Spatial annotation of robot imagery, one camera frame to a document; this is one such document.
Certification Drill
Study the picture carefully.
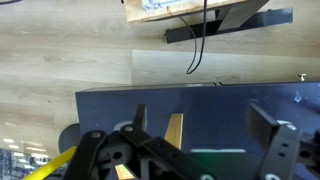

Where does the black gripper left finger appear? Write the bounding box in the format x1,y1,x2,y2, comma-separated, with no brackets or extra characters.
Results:
63,103,218,180

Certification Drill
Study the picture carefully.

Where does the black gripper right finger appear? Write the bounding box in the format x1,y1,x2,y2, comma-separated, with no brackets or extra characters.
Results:
244,102,320,180

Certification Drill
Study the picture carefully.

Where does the yellow strip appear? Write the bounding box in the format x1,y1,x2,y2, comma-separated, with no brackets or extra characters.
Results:
21,145,78,180

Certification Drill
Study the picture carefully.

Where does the dark blue floor mat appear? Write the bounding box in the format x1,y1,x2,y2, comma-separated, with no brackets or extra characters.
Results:
74,80,320,180

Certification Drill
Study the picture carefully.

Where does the dark grey round object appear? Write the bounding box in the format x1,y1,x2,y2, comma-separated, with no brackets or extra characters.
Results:
58,122,81,155

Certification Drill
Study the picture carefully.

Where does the white item on desk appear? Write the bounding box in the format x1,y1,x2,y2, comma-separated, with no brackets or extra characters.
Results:
141,0,188,12

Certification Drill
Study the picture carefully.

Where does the thin black hanging cable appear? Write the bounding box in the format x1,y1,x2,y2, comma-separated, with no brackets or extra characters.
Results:
177,0,209,75

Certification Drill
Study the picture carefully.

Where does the wooden desk with black legs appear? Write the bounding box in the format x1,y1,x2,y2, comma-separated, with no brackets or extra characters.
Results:
124,0,294,45

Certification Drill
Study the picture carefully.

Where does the light wooden table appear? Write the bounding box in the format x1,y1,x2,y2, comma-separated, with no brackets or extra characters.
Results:
164,112,185,152

